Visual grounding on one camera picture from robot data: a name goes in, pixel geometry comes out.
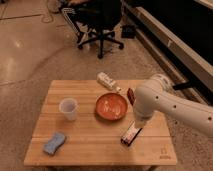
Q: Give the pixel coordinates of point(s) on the black white board eraser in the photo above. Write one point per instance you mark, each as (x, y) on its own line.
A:
(130, 134)

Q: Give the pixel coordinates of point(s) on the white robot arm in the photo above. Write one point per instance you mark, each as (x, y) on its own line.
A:
(152, 95)

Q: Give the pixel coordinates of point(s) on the orange ceramic bowl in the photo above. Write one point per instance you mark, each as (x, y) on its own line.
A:
(111, 106)

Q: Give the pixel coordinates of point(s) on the clear plastic measuring cup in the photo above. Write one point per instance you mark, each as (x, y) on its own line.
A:
(68, 107)

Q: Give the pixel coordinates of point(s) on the white glue bottle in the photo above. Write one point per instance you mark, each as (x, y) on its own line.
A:
(108, 82)

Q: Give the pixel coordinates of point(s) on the wooden table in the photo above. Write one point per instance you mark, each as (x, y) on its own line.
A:
(91, 140)

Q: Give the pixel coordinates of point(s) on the small black box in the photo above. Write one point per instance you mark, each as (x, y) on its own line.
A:
(128, 31)

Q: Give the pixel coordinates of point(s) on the black office chair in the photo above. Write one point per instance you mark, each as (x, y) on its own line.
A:
(93, 20)

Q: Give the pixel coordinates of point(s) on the blue sponge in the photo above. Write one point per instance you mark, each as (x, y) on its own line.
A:
(54, 143)

